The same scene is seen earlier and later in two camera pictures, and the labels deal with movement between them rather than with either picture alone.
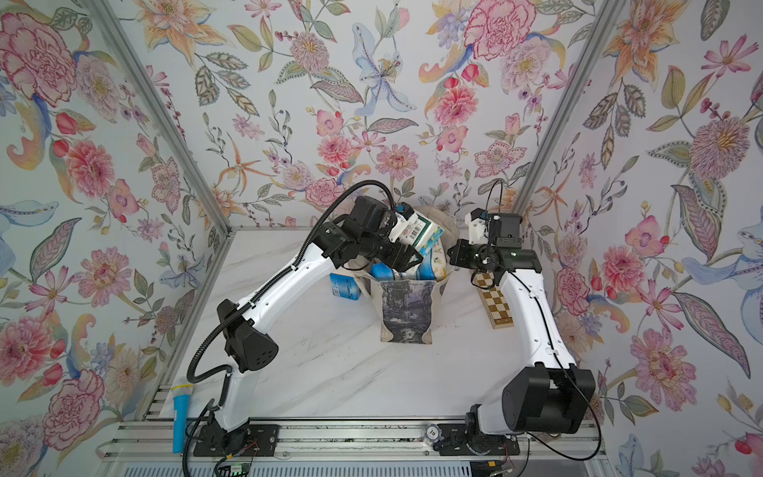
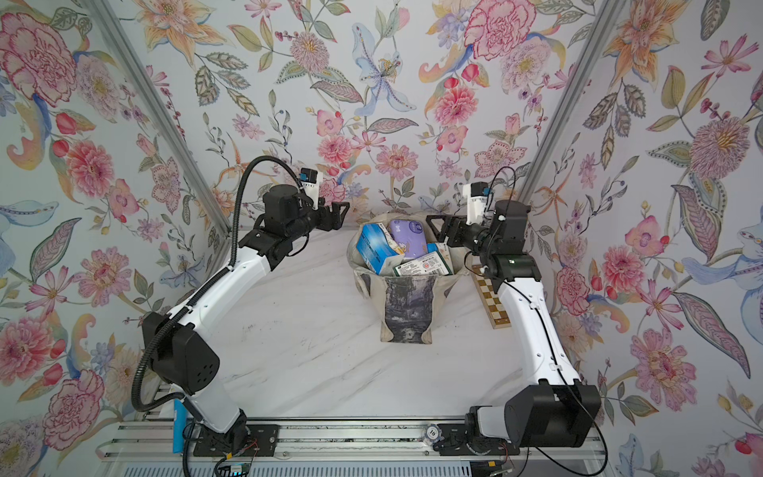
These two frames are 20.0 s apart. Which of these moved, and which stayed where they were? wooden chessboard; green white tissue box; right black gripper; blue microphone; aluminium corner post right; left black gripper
Moved: right black gripper; left black gripper; green white tissue box
Stayed: aluminium corner post right; blue microphone; wooden chessboard
